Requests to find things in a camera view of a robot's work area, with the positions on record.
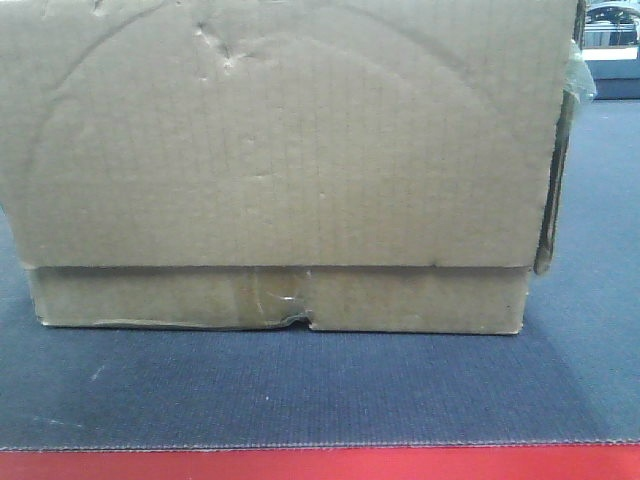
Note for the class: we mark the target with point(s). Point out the brown cardboard carton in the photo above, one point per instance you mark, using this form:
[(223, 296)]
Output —
[(354, 165)]

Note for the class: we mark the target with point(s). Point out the dark grey conveyor belt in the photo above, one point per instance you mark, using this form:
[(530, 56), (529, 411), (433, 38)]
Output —
[(570, 376)]

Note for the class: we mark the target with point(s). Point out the red conveyor edge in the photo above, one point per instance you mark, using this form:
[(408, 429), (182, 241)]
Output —
[(513, 462)]

